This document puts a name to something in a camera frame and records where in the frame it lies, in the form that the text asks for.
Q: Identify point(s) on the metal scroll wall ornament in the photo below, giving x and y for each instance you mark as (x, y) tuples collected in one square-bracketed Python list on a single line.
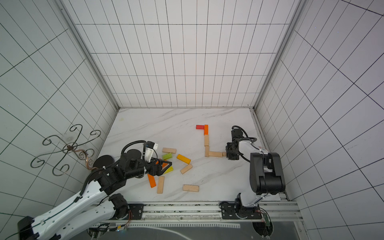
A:
[(66, 148)]

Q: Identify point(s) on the amber yellow block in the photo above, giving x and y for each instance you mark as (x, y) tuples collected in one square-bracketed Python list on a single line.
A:
[(184, 159)]

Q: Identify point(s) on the lime green block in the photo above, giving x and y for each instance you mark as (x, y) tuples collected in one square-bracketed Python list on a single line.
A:
[(167, 156)]

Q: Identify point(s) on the natural wood block bottom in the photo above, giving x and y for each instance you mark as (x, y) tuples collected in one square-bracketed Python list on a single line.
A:
[(191, 188)]

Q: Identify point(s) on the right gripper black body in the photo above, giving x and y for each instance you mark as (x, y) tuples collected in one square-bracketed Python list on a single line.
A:
[(232, 147)]

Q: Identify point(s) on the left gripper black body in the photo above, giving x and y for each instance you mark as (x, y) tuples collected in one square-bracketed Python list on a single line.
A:
[(150, 168)]

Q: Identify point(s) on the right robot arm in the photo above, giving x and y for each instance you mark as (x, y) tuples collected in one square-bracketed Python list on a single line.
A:
[(266, 180)]

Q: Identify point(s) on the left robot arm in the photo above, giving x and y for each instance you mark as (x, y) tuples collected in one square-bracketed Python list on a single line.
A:
[(97, 201)]

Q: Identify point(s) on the natural wood block top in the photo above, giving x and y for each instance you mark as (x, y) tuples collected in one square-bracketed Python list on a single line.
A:
[(169, 150)]

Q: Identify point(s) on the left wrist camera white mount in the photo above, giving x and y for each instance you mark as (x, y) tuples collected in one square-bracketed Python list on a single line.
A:
[(150, 152)]

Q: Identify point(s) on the black round plate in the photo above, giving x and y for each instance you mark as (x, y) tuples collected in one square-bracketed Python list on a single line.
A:
[(103, 161)]

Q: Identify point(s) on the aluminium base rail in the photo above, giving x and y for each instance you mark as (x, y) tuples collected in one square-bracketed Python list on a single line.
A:
[(189, 212)]

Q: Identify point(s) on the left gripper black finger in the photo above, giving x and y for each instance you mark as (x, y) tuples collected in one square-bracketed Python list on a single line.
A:
[(160, 162), (162, 172)]

